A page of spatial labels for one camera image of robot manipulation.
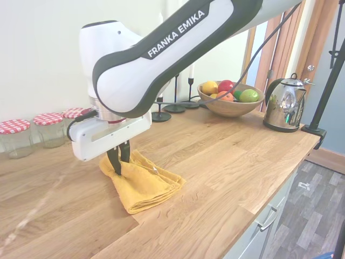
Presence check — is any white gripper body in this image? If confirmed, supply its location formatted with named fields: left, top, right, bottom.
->
left=67, top=111, right=153, bottom=162

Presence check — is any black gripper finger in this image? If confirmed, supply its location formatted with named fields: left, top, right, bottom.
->
left=106, top=146, right=123, bottom=178
left=119, top=140, right=132, bottom=164

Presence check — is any yellow terry towel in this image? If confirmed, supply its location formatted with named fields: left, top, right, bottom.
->
left=99, top=149, right=188, bottom=215

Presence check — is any glass jar red checked lid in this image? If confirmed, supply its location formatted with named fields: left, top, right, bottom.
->
left=0, top=119, right=34, bottom=160
left=32, top=112, right=66, bottom=149
left=61, top=107, right=86, bottom=139

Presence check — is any short black candle holder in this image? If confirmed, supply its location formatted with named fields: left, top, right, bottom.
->
left=151, top=96, right=173, bottom=123

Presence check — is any tall black candle holder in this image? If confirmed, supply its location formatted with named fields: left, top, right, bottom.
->
left=163, top=72, right=187, bottom=113

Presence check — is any medium black candle holder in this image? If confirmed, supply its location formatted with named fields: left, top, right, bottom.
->
left=178, top=77, right=201, bottom=110

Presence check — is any yellow lemon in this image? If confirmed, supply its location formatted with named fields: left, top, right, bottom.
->
left=202, top=80, right=219, bottom=96

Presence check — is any wooden fruit bowl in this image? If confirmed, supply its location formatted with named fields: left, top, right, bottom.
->
left=197, top=80, right=265, bottom=118

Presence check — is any orange fruit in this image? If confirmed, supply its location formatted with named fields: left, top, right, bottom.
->
left=216, top=91, right=235, bottom=103

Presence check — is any red apple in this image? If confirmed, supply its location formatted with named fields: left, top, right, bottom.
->
left=217, top=79, right=236, bottom=95

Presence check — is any green apple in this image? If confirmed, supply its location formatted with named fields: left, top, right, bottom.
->
left=239, top=88, right=260, bottom=104

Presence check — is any pale green cabinet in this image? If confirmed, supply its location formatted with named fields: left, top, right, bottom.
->
left=223, top=161, right=300, bottom=259

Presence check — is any stainless steel kettle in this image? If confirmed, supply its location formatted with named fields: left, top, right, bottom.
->
left=263, top=72, right=308, bottom=134

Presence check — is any brown wooden door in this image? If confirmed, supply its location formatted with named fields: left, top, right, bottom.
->
left=254, top=0, right=340, bottom=114

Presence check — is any dark grey braided cable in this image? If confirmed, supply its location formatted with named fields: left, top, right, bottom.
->
left=67, top=2, right=302, bottom=142

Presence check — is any silver drawer handle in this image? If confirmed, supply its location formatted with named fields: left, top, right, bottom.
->
left=257, top=206, right=279, bottom=232

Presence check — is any black clamp camera stand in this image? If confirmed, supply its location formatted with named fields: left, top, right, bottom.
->
left=301, top=0, right=345, bottom=151

